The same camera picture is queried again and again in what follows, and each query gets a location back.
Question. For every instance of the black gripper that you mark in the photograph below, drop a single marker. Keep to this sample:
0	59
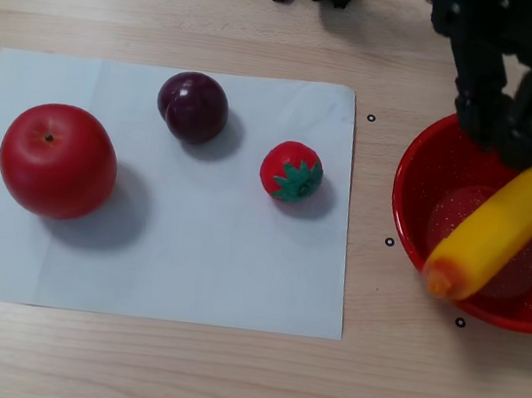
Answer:
526	126

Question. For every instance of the yellow toy banana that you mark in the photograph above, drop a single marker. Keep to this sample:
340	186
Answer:
502	230

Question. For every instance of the red speckled bowl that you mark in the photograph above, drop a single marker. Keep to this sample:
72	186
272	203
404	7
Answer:
417	204

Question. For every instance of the red toy strawberry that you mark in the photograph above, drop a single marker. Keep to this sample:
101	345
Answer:
291	170

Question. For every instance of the dark purple toy plum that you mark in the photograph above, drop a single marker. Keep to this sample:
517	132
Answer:
192	108

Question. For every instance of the white paper sheet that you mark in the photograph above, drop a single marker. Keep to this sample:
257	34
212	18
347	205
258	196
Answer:
191	248

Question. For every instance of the red toy apple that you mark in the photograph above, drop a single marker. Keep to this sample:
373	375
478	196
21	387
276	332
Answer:
57	162

